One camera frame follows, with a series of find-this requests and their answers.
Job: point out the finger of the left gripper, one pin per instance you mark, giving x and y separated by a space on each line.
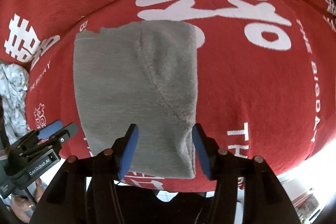
64 134
46 132

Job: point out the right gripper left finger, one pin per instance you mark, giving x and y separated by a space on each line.
84 191

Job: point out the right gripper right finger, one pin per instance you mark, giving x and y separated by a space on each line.
265 200

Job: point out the grey knit sweater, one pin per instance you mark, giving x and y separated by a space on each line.
143 73

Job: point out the red seat cushion white print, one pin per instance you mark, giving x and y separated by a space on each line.
266 79

